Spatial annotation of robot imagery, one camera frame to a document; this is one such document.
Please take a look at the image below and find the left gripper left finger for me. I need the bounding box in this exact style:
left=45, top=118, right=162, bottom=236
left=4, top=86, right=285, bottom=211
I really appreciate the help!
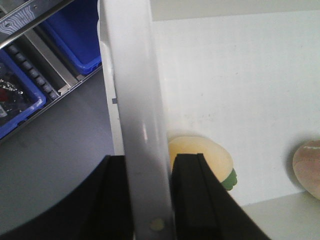
left=0, top=155, right=134, bottom=240

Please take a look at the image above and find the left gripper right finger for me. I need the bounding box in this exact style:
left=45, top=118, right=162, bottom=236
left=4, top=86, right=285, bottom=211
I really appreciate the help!
left=171, top=154, right=269, bottom=240

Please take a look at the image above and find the cream round plush toy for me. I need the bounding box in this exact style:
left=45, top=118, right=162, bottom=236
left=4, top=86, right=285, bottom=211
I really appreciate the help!
left=168, top=136, right=238, bottom=191

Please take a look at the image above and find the pink peach plush toy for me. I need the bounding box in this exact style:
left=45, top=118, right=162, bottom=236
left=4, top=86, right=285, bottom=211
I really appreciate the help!
left=292, top=140, right=320, bottom=200

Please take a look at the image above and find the white plastic tote box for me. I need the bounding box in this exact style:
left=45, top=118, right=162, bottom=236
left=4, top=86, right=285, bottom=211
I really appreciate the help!
left=97, top=0, right=320, bottom=240

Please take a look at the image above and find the blue bin lower middle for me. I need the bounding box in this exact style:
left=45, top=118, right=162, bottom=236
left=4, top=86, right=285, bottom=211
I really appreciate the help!
left=0, top=50, right=47, bottom=138

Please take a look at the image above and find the blue bin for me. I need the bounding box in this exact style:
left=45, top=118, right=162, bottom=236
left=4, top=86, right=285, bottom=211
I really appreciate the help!
left=0, top=50, right=47, bottom=138
left=40, top=0, right=102, bottom=75

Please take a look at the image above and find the plastic bag of parts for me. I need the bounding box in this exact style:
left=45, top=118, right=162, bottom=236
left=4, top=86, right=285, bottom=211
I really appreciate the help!
left=0, top=62, right=32, bottom=126

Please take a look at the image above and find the lower roller track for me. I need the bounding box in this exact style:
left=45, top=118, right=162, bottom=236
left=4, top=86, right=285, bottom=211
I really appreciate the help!
left=4, top=43, right=60, bottom=102

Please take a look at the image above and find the blue bin lower right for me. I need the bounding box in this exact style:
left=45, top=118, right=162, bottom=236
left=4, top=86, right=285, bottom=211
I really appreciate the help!
left=40, top=0, right=102, bottom=75

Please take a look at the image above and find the lower shelf front rail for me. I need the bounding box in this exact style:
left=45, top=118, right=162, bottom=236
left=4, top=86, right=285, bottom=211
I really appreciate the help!
left=0, top=0, right=72, bottom=48

